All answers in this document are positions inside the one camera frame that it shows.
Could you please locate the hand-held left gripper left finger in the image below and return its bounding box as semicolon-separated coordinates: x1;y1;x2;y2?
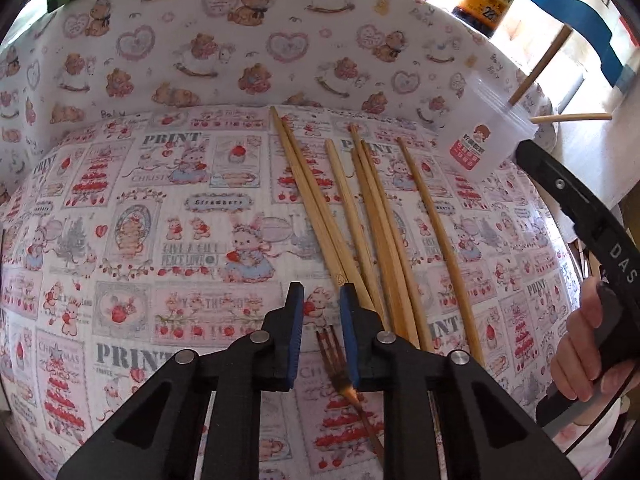
55;282;306;480

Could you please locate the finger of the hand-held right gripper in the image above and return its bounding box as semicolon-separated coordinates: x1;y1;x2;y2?
515;139;609;235

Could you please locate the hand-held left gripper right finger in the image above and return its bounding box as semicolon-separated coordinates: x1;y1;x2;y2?
340;283;583;480

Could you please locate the wooden fork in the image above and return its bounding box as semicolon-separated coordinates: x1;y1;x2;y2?
316;326;387;465

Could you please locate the translucent plastic cup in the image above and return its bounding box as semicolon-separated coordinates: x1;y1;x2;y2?
440;72;538;186

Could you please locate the bunch of wooden chopsticks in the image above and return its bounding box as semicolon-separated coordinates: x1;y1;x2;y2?
269;106;486;366

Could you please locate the person's right hand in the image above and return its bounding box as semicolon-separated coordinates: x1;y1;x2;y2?
550;276;623;403

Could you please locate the strawberry print cloth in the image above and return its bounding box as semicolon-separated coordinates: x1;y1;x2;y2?
0;104;588;480

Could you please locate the person's white clothing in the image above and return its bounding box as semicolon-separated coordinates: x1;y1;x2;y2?
542;400;640;476

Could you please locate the bear print cloth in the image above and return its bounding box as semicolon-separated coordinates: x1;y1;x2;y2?
0;0;556;211

